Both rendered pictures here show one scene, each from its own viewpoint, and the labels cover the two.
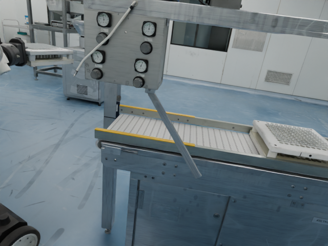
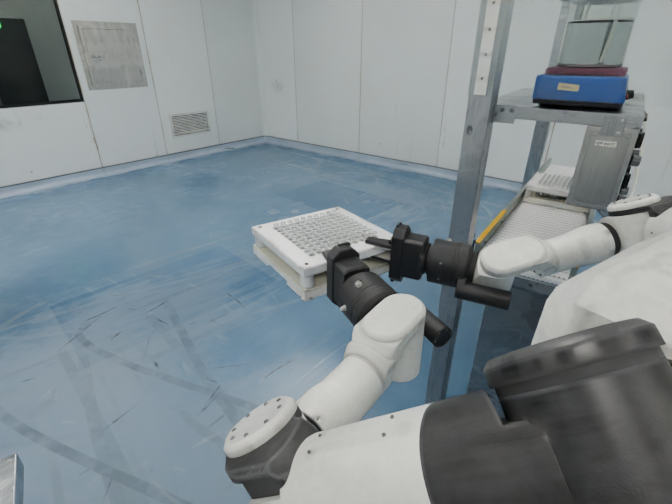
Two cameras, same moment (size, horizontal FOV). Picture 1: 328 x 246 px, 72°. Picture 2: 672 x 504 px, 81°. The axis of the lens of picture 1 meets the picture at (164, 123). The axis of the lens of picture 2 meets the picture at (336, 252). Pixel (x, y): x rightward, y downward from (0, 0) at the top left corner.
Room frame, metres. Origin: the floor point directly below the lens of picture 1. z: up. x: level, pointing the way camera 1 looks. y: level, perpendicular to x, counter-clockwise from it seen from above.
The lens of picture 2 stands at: (0.77, 1.38, 1.37)
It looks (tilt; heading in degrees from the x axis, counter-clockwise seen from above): 27 degrees down; 300
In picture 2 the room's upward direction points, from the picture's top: straight up
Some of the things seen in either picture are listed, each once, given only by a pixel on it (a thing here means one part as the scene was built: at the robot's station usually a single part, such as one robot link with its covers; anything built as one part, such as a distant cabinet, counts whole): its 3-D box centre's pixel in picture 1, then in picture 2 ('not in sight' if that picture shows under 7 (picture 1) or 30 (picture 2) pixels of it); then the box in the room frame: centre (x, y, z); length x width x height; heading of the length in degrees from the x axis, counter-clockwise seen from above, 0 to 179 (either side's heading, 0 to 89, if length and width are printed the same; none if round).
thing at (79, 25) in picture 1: (89, 35); not in sight; (3.49, 1.25, 0.95); 0.49 x 0.36 x 0.37; 81
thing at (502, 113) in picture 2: not in sight; (503, 114); (0.94, 0.24, 1.22); 0.05 x 0.03 x 0.04; 176
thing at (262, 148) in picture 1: (290, 150); (559, 196); (0.77, -0.48, 0.81); 0.24 x 0.24 x 0.02; 86
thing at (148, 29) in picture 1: (149, 29); not in sight; (0.63, 0.07, 1.17); 0.04 x 0.01 x 0.04; 86
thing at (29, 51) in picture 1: (38, 49); (324, 236); (1.20, 0.71, 1.00); 0.25 x 0.24 x 0.02; 154
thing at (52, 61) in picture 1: (38, 58); (324, 255); (1.20, 0.71, 0.95); 0.24 x 0.24 x 0.02; 64
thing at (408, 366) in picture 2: not in sight; (398, 328); (0.94, 0.91, 0.98); 0.11 x 0.11 x 0.11; 56
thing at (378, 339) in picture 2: not in sight; (388, 342); (0.93, 0.97, 1.00); 0.13 x 0.07 x 0.09; 82
